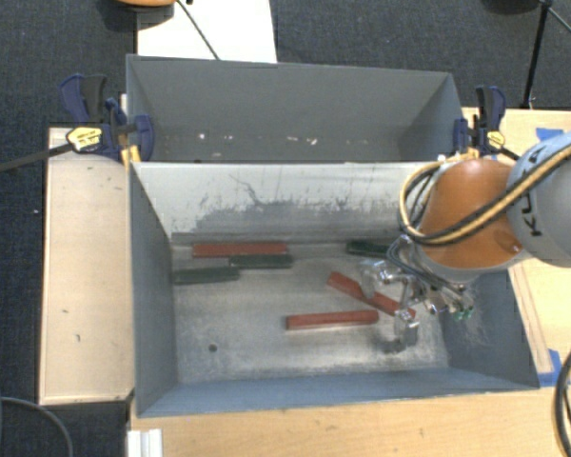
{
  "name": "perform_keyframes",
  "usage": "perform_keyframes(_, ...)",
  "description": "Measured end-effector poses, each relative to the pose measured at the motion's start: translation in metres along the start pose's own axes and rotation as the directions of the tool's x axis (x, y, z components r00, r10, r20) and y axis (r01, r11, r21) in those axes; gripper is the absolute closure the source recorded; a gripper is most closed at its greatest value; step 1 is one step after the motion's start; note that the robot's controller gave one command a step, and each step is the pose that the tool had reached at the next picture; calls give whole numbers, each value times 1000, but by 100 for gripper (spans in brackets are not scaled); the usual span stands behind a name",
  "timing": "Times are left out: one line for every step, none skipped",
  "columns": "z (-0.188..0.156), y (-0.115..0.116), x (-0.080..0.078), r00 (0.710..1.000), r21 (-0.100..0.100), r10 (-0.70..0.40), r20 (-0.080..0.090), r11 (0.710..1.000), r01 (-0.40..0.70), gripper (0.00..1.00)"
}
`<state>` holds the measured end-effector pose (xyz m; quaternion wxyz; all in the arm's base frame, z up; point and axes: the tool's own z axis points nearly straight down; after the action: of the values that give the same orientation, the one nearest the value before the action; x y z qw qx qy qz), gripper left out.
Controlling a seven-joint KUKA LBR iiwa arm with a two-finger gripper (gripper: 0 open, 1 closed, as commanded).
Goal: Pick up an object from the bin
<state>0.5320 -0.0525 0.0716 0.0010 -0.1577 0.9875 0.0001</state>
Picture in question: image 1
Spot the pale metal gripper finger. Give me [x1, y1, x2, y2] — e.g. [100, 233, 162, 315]
[391, 308, 422, 353]
[359, 258, 390, 300]

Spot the red-brown flat block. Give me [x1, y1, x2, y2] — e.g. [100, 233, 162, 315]
[191, 242, 289, 259]
[325, 270, 418, 319]
[285, 308, 381, 332]

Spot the dark green flat block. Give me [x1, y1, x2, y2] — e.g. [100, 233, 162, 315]
[227, 253, 295, 270]
[345, 239, 392, 258]
[172, 267, 242, 286]

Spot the grey metal bin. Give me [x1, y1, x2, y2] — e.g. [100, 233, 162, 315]
[125, 53, 541, 419]

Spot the pale wood flat board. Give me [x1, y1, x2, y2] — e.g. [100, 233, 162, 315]
[37, 126, 137, 407]

